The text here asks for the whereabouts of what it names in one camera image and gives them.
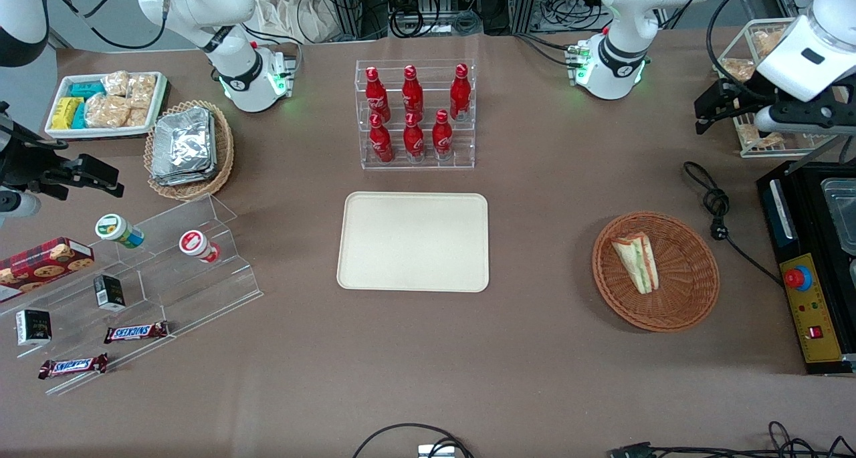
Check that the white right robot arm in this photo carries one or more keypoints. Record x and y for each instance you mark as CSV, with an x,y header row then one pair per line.
x,y
200,7

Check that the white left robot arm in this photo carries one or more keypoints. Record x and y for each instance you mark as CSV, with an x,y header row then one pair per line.
x,y
625,17

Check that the red cookie box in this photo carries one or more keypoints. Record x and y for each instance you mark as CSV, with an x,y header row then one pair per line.
x,y
40,264

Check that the white crumpled plastic bag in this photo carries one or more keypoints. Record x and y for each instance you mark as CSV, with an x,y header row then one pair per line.
x,y
294,10

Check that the red lid yogurt cup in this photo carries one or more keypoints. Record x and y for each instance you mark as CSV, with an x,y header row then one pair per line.
x,y
195,244

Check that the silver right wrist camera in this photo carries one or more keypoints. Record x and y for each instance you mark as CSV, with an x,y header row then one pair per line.
x,y
19,205

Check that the snickers chocolate bar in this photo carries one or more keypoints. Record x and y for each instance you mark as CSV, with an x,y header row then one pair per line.
x,y
73,366
136,332

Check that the red cola bottle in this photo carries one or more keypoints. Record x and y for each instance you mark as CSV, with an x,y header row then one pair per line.
x,y
412,90
414,140
442,139
374,90
382,144
460,93

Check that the teal snack packet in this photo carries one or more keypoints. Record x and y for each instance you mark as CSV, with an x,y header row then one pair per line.
x,y
85,89
79,117

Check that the white rectangular snack tray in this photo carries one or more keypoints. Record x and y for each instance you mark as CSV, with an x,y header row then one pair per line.
x,y
107,132

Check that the clear acrylic bottle rack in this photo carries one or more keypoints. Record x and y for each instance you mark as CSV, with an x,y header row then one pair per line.
x,y
428,164

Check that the clear acrylic stepped shelf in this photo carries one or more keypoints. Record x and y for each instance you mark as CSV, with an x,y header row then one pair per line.
x,y
194,291

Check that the yellow snack packet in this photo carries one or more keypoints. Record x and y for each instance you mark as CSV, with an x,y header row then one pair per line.
x,y
65,112

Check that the bagged fried snack packet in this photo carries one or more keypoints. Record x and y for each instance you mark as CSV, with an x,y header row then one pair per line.
x,y
737,69
766,42
756,137

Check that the silver foil packet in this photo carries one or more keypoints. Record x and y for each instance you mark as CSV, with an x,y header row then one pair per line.
x,y
182,140
184,180

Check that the round brown wicker basket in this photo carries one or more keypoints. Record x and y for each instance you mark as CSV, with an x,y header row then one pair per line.
x,y
682,291

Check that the triangular sandwich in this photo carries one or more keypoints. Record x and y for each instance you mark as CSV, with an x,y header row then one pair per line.
x,y
636,264

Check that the green lid yogurt cup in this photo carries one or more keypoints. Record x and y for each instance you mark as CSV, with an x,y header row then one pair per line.
x,y
115,229

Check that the red emergency stop button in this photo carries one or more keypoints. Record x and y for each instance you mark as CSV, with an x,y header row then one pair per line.
x,y
798,279

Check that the oval light wicker basket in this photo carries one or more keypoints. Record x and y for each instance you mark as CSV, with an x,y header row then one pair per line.
x,y
224,150

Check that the black countertop appliance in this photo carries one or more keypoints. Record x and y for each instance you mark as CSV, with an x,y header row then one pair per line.
x,y
776,210

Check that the small black box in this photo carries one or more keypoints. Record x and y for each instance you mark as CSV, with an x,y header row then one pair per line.
x,y
33,327
109,292

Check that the yellow control panel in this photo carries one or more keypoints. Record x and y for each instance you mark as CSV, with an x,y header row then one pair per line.
x,y
812,311

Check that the clear rice cracker packet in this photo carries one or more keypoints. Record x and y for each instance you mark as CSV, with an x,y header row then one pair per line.
x,y
142,90
107,110
115,83
138,117

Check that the metal appliance pan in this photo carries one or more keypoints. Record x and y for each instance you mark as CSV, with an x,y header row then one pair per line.
x,y
844,214

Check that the beige rectangular tray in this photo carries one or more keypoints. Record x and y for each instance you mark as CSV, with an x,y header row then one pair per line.
x,y
413,241

